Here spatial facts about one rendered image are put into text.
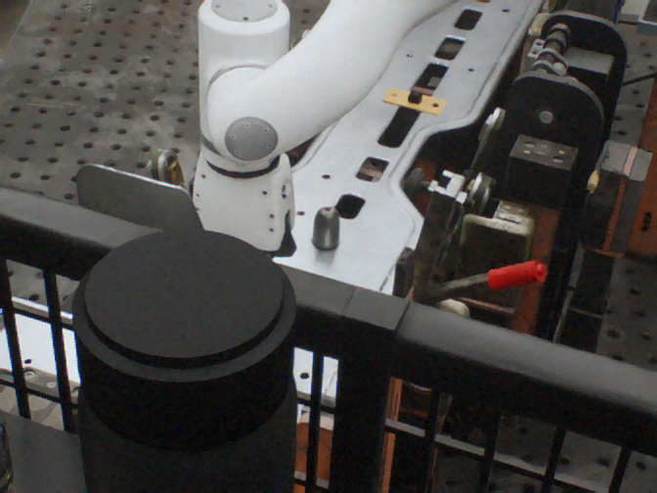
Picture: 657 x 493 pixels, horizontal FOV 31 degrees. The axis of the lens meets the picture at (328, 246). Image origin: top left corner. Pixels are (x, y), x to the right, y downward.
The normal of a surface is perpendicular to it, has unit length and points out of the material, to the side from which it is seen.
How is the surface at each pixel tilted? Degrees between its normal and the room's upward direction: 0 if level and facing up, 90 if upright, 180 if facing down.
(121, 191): 90
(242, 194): 91
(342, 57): 63
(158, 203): 90
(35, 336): 0
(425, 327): 0
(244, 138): 88
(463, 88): 0
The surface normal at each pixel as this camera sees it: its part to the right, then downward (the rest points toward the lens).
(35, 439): 0.05, -0.78
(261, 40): 0.46, 0.57
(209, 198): -0.46, 0.54
